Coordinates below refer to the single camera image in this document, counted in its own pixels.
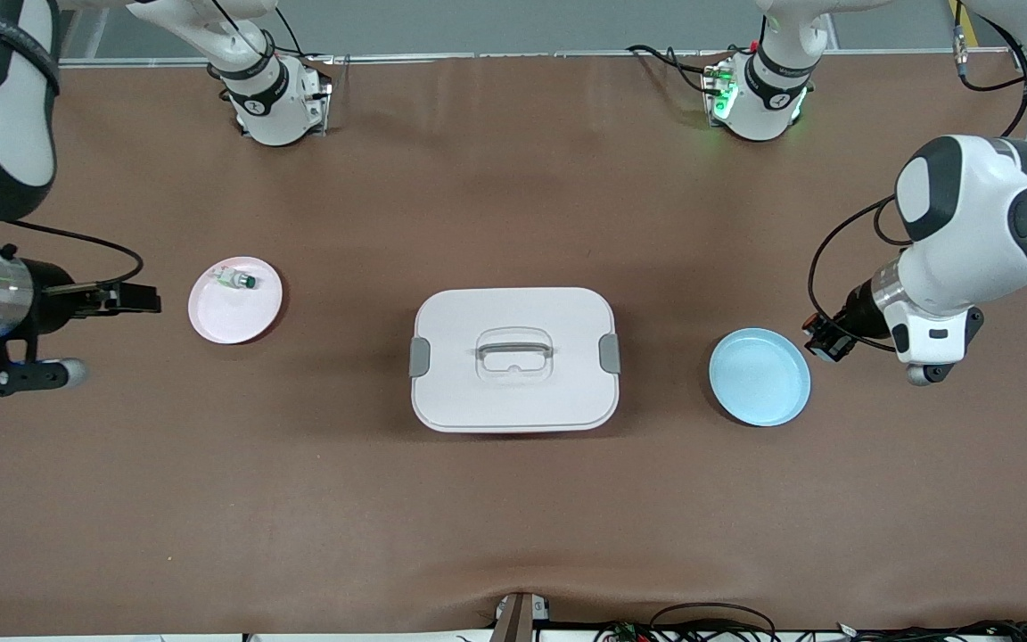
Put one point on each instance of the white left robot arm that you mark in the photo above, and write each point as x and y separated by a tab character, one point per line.
977	232

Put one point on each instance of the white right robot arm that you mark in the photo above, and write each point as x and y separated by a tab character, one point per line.
14	125

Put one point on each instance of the white lidded storage box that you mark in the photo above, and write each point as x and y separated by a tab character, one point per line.
513	401

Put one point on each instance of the light blue round plate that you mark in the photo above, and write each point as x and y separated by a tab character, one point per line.
759	379

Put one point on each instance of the aluminium frame rail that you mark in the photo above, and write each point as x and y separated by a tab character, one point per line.
522	55

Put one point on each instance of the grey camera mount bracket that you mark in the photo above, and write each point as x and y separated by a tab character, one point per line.
518	620

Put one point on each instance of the green and white switch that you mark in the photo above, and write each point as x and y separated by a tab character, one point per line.
244	282

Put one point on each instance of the pink round plate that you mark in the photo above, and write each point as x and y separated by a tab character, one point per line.
246	316

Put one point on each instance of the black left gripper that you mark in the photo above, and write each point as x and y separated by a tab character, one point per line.
854	312

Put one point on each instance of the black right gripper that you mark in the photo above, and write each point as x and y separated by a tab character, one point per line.
53	296

